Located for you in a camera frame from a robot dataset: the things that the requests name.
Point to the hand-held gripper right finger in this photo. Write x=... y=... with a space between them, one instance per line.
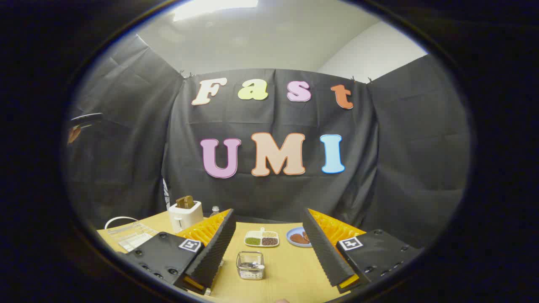
x=322 y=248

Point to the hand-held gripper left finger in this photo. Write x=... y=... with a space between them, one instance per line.
x=217 y=248

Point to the metal spoon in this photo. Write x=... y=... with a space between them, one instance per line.
x=253 y=265

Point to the blue plate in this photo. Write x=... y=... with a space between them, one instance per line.
x=293 y=242

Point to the white divided dish with beans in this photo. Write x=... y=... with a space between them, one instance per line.
x=261 y=239

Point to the brown food piece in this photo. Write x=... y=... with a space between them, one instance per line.
x=300 y=238

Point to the clear plastic bottle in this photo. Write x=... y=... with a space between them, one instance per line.
x=214 y=211

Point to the white toaster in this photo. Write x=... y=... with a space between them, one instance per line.
x=185 y=216

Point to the brown toast slice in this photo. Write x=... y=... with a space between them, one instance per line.
x=185 y=202

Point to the black backdrop cloth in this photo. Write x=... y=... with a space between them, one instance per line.
x=273 y=189

